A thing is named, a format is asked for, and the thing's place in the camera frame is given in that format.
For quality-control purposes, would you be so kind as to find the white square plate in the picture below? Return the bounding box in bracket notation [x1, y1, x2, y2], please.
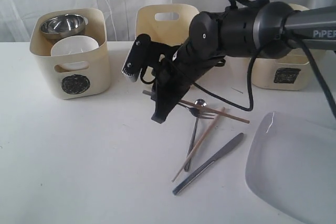
[245, 112, 335, 223]

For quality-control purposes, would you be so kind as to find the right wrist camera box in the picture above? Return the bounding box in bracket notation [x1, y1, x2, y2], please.
[121, 34, 151, 82]

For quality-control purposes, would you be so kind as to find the white plastic bowl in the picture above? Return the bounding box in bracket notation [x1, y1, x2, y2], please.
[50, 35, 99, 71]

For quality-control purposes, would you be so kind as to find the steel teaspoon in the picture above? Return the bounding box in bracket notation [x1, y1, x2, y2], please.
[184, 99, 207, 172]

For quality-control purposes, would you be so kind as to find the steel table knife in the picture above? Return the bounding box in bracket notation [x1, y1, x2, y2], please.
[172, 133, 245, 196]

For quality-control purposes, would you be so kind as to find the wooden chopstick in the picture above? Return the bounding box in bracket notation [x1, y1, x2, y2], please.
[180, 100, 250, 124]
[171, 115, 220, 182]

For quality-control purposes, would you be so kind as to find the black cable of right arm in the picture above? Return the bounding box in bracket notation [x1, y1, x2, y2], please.
[194, 0, 336, 120]

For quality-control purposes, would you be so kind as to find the stainless steel bowl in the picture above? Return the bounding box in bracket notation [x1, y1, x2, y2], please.
[40, 14, 86, 40]

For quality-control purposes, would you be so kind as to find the cream bin with triangle mark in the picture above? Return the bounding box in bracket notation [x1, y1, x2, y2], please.
[135, 4, 199, 52]

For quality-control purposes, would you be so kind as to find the cream bin with square mark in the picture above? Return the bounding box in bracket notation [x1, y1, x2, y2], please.
[243, 2, 329, 91]

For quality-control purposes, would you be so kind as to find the cream bin with circle mark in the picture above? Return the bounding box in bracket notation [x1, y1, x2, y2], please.
[29, 8, 111, 99]

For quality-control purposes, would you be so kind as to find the steel fork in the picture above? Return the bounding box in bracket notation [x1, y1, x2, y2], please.
[178, 103, 215, 120]

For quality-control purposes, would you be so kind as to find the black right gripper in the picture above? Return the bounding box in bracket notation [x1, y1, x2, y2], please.
[142, 41, 225, 124]

